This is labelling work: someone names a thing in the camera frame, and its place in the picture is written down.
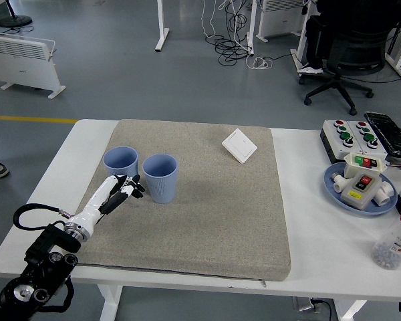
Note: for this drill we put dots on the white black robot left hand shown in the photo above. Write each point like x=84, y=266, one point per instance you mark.
x=97, y=200

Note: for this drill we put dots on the blue ribbed plastic cup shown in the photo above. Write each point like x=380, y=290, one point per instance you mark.
x=160, y=187
x=120, y=164

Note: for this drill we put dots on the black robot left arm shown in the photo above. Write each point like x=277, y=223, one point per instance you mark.
x=43, y=264

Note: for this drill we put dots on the white push-button control box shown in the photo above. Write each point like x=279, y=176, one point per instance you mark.
x=334, y=142
x=378, y=152

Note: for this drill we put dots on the grey-brown cushion mat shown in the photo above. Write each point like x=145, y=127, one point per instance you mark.
x=204, y=207

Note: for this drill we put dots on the white panel heater with feet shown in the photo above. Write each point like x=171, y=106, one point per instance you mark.
x=23, y=67

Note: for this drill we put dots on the white desk leg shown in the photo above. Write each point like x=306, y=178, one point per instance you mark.
x=162, y=30
x=251, y=30

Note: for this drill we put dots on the black round floor stand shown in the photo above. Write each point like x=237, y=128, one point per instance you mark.
x=15, y=20

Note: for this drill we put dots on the white table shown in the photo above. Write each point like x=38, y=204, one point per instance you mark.
x=321, y=240

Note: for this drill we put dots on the power strip under table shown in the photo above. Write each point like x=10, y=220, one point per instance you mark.
x=305, y=305

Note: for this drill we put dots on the blue round plate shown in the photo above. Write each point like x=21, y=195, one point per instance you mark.
x=331, y=187

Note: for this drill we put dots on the small white pipe fitting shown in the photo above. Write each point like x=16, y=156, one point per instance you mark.
x=339, y=184

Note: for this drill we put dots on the large white pipe fitting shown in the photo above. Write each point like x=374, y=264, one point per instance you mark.
x=386, y=194

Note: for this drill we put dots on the black office chair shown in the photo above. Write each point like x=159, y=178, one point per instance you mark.
x=354, y=53

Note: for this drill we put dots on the black keypad device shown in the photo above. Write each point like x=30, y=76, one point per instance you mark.
x=387, y=132

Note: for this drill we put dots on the clear jar with red lid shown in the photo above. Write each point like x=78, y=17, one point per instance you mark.
x=396, y=240

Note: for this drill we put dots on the seated person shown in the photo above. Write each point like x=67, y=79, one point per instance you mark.
x=347, y=16

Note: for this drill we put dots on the white wall switch plate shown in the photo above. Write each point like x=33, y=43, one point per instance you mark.
x=239, y=145

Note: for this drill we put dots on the white green-red switch box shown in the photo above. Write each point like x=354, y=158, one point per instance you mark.
x=352, y=168

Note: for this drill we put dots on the grey red-black switch box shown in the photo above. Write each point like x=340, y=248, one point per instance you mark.
x=359, y=197

